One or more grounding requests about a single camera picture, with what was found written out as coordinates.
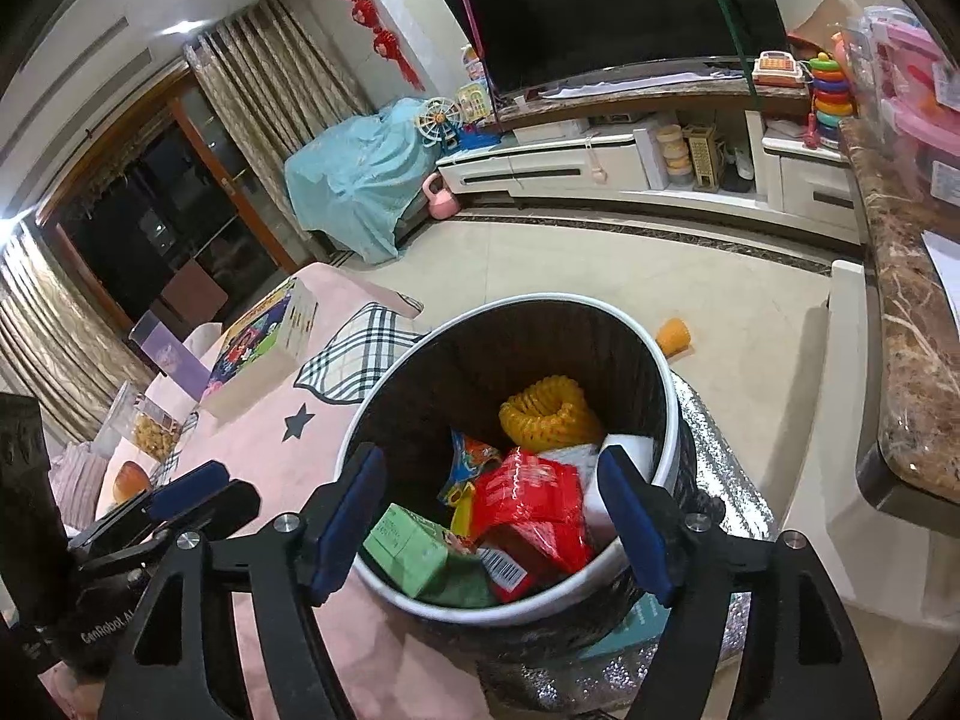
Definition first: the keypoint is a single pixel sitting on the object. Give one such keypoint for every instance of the pink kettlebell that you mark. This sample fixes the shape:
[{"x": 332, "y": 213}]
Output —
[{"x": 442, "y": 203}]

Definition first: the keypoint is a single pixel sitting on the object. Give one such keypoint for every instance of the colourful children's book box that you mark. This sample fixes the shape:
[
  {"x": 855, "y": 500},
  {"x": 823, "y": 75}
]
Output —
[{"x": 260, "y": 350}]

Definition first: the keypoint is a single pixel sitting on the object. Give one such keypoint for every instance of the colourful foil snack wrapper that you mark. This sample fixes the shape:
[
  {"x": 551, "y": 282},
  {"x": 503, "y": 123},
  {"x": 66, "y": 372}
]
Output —
[{"x": 470, "y": 459}]

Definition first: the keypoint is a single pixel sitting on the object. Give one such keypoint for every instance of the pink toy boxes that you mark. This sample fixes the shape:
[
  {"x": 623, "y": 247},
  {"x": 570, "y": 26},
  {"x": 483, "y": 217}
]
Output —
[{"x": 907, "y": 91}]

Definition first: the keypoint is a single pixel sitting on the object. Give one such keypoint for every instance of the clear jar of snacks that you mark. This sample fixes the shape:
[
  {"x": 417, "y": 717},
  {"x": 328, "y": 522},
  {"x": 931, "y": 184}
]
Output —
[{"x": 142, "y": 422}]

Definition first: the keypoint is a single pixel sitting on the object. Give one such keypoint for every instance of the red hanging decoration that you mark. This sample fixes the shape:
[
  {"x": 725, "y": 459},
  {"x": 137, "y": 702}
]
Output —
[{"x": 386, "y": 43}]

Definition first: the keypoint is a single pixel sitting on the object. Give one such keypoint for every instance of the marble top side table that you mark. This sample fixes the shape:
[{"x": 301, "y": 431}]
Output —
[{"x": 907, "y": 459}]

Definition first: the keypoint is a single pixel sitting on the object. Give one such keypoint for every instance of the orange cup on floor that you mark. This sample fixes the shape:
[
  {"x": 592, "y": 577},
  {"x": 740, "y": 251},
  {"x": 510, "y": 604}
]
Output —
[{"x": 674, "y": 337}]

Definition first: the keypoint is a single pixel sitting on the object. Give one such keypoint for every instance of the bread bun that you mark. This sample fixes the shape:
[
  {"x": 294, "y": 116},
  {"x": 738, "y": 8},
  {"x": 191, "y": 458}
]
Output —
[{"x": 130, "y": 481}]

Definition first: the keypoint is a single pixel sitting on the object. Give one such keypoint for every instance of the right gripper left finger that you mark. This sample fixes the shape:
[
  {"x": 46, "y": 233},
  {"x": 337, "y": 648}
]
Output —
[{"x": 180, "y": 656}]

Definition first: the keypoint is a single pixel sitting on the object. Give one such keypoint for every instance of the beige curtain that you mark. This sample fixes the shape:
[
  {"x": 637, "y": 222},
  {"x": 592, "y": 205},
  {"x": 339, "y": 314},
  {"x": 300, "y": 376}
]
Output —
[{"x": 274, "y": 87}]

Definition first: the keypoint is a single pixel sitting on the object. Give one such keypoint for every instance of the white television cabinet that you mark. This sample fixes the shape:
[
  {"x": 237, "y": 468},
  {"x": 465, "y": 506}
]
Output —
[{"x": 708, "y": 148}]

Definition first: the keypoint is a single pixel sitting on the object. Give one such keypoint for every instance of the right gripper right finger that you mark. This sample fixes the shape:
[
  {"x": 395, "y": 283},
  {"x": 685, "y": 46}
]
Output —
[{"x": 801, "y": 657}]

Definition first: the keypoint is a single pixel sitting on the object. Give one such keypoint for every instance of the red milk carton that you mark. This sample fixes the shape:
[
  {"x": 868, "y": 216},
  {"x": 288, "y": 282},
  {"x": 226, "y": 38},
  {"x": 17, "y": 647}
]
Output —
[{"x": 528, "y": 526}]

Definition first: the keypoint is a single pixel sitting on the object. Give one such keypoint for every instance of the teal covered furniture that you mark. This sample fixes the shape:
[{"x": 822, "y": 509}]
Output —
[{"x": 360, "y": 180}]

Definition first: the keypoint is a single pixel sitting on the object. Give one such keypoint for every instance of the yellow foam fruit net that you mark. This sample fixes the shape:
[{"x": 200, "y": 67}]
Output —
[{"x": 550, "y": 414}]

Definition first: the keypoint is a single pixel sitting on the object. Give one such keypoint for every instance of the rainbow stacking ring toy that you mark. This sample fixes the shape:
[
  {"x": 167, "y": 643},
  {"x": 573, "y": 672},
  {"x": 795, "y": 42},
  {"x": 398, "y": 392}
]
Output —
[{"x": 832, "y": 101}]

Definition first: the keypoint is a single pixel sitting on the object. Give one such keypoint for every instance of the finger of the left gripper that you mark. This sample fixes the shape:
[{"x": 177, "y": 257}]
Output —
[{"x": 207, "y": 500}]

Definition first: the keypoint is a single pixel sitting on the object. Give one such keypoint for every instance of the ferris wheel toy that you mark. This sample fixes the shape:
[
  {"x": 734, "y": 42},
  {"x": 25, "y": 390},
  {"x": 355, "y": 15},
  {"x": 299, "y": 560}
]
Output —
[{"x": 439, "y": 120}]

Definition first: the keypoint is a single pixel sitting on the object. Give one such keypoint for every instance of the black flat screen television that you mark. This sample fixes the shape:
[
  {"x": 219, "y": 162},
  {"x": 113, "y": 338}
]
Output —
[{"x": 530, "y": 43}]

